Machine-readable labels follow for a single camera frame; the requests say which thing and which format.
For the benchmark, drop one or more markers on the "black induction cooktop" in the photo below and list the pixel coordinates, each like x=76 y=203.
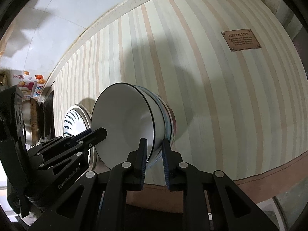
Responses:
x=49 y=129

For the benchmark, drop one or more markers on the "white bowl coloured dots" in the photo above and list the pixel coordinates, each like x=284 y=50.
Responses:
x=160 y=123

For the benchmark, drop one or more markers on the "brown mat label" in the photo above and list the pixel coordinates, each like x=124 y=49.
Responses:
x=241 y=39

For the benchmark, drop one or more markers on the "striped table mat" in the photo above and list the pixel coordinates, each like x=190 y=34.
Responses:
x=243 y=112

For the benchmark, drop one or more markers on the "plain white bowl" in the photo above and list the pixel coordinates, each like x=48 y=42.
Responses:
x=173 y=124

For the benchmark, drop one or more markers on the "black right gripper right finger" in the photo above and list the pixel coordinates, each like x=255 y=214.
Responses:
x=184 y=177

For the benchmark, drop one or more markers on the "white bowl black rim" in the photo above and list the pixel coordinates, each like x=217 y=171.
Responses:
x=124 y=112

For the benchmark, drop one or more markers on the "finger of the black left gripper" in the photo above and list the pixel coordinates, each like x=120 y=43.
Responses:
x=62 y=146

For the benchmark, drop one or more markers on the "white plate blue leaves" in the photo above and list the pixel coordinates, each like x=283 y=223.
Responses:
x=75 y=122

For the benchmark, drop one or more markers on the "steel wok with lid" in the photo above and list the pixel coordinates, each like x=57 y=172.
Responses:
x=33 y=118

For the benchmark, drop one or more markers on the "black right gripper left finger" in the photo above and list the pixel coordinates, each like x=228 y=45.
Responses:
x=124 y=177

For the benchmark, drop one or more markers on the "colourful wall sticker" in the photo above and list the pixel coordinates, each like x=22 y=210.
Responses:
x=31 y=85

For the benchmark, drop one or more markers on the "white plate pink flower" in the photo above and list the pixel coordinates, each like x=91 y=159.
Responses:
x=86 y=112

